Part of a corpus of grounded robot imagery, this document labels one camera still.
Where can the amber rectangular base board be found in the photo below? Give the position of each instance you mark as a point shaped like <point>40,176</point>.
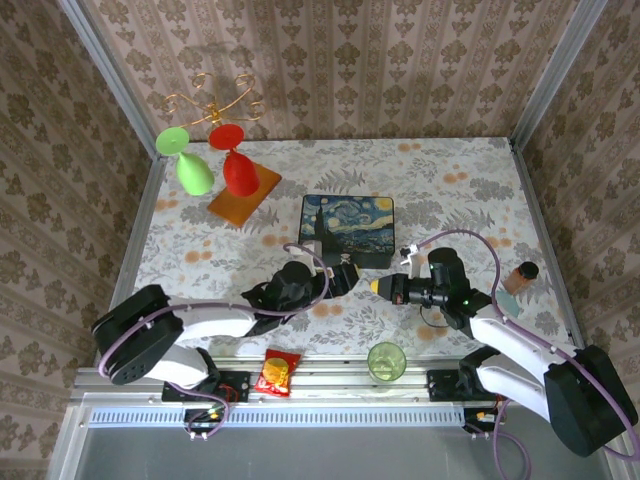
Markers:
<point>235,210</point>

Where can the floral tablecloth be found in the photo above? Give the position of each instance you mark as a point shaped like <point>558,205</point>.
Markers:
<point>450,210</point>

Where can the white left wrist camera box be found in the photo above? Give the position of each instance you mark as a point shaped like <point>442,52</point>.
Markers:
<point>310,250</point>

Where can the green plastic wine glass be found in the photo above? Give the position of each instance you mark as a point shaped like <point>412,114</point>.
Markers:
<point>195,175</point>

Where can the aluminium side rail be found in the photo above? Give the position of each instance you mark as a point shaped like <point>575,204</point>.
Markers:
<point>132,260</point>
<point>550,240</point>

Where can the red snack packet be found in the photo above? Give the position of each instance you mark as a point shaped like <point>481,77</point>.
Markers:
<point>275,375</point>

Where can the teal round disc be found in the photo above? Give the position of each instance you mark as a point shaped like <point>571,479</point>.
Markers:
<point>507,305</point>

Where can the red plastic wine glass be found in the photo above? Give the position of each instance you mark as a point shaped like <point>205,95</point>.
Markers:
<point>240,175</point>

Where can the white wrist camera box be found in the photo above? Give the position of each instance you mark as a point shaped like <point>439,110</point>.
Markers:
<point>411,255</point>
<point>310,250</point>

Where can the grey metal panel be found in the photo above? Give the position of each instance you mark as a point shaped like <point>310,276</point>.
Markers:
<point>325,455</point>

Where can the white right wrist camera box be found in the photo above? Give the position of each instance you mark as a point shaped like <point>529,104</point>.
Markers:
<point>411,255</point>

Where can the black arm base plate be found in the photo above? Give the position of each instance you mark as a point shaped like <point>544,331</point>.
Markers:
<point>442,387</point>
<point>237,387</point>

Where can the aluminium front rail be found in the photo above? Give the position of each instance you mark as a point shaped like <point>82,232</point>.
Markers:
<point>340,385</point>

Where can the starry night painted box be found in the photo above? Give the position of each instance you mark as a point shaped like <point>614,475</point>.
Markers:
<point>350,225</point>

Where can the green translucent cup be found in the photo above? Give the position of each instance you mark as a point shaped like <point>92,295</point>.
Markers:
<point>386,367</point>

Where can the aluminium frame post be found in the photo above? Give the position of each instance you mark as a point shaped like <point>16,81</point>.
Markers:
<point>110,75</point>
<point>560,75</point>

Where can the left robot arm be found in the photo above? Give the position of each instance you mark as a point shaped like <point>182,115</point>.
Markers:
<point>215,315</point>

